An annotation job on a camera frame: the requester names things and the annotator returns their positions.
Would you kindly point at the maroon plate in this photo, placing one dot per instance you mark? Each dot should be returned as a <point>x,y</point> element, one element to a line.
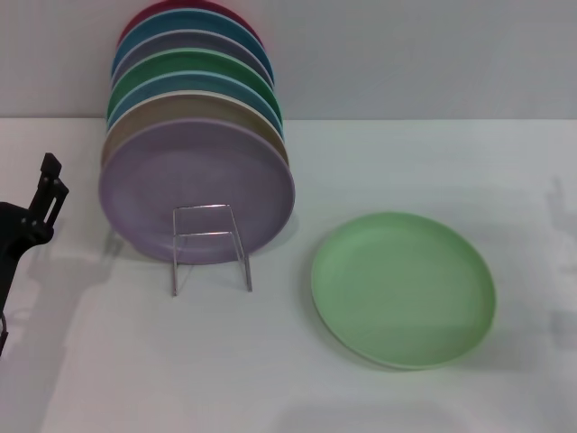
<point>189,3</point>

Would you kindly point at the light green plate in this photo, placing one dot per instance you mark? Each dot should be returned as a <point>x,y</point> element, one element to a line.
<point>401,293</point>

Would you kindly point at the beige plate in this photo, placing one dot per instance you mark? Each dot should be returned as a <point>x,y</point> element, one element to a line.
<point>180,108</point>

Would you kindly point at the grey purple plate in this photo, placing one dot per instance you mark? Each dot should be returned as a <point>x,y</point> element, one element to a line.
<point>194,40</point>

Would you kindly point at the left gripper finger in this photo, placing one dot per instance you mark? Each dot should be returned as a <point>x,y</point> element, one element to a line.
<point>50,189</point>

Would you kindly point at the dark green plate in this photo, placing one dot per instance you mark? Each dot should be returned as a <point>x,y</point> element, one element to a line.
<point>189,61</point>

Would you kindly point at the deep blue plate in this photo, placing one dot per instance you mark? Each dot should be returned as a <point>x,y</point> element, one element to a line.
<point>194,20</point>

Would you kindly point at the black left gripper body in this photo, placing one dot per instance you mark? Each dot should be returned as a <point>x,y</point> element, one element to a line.
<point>18,230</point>

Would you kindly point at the light blue plate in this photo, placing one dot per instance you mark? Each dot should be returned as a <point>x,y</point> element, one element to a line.
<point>189,83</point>

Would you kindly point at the lilac plate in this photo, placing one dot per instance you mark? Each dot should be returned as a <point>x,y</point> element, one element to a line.
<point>194,171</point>

